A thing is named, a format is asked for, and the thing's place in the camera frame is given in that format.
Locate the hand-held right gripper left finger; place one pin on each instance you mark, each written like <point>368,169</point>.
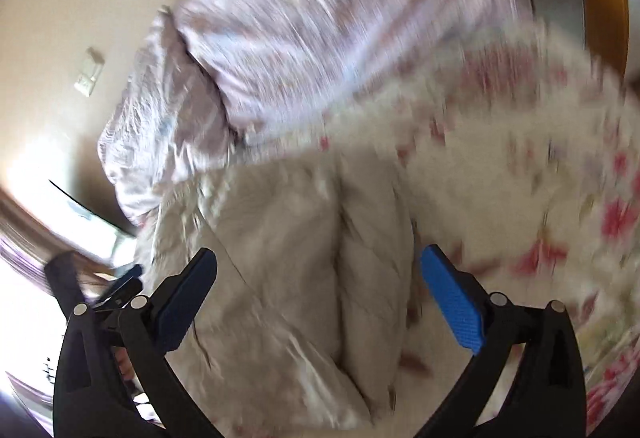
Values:
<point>180,308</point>

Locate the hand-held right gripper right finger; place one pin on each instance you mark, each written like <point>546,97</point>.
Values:
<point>452,298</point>

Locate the window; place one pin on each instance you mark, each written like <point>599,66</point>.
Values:
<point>30,318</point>

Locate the beige puffer jacket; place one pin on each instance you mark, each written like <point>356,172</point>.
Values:
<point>280,258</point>

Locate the large pale purple pillow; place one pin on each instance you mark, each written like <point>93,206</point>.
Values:
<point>325,18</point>

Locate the small pale purple pillow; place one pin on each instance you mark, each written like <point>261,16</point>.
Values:
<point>165,118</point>

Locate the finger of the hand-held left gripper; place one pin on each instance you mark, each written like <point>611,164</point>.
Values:
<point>67,283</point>

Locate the black flat screen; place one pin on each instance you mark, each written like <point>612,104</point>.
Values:
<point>85,205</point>

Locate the floral bed sheet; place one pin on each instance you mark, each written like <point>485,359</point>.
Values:
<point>540,158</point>

